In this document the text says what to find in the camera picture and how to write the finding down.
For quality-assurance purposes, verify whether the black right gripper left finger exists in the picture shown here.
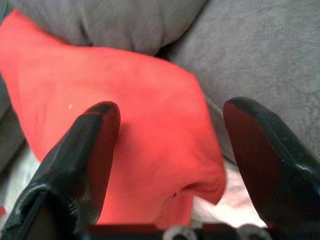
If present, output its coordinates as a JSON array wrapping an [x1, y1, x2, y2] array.
[[4, 100, 122, 240]]

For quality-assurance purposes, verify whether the dark grey fabric sofa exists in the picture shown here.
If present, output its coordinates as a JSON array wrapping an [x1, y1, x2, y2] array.
[[0, 0, 320, 176]]

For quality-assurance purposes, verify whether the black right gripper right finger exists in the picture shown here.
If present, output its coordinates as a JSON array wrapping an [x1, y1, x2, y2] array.
[[222, 96, 320, 240]]

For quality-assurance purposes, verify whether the red pillow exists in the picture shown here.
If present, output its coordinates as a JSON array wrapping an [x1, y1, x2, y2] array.
[[0, 8, 228, 230]]

